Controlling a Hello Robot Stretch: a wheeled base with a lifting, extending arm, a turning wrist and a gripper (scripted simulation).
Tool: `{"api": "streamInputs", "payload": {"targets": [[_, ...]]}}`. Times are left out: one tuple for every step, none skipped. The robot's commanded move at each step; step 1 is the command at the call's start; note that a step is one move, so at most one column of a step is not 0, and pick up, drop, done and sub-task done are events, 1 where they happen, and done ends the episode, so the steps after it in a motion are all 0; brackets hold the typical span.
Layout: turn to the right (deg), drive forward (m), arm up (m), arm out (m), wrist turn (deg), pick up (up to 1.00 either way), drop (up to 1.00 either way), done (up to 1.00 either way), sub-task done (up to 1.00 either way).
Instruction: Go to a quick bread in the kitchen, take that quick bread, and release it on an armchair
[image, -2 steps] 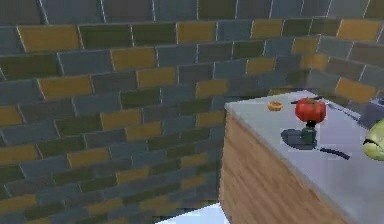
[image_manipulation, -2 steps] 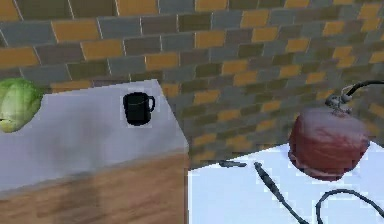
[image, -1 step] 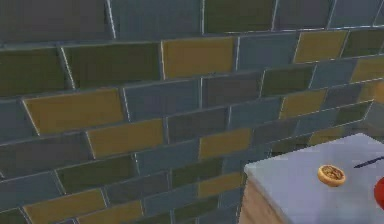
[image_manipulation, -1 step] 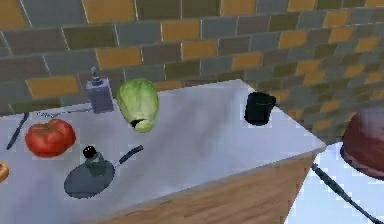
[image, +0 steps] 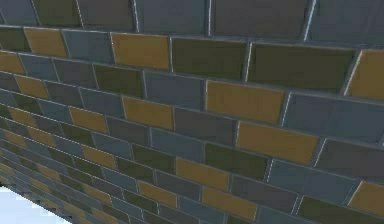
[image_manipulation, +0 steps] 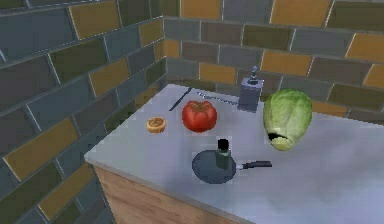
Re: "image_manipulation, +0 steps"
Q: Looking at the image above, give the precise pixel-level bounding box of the small orange quick bread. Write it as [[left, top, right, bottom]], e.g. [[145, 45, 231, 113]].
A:
[[146, 116, 167, 134]]

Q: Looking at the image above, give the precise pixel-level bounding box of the red tomato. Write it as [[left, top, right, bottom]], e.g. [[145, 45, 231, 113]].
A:
[[181, 100, 218, 133]]

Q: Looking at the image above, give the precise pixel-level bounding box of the silver metal utensil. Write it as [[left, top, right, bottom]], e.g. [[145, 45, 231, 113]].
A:
[[196, 91, 240, 106]]

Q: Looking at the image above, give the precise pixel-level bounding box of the green black-capped shaker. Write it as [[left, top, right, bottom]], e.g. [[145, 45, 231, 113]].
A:
[[215, 138, 232, 170]]

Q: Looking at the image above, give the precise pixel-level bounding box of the dark grey frying pan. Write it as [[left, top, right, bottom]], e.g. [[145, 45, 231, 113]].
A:
[[191, 149, 273, 185]]

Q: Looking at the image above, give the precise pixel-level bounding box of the grey soap dispenser bottle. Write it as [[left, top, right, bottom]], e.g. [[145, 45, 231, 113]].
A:
[[237, 65, 265, 113]]

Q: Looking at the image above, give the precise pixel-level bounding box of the wooden counter with grey top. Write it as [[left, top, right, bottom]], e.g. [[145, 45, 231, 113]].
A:
[[84, 83, 384, 224]]

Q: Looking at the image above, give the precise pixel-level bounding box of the green lettuce head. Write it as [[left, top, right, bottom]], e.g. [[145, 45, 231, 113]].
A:
[[262, 88, 314, 152]]

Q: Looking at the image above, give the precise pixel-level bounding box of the black-handled knife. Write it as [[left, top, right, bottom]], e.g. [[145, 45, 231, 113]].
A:
[[168, 87, 193, 112]]

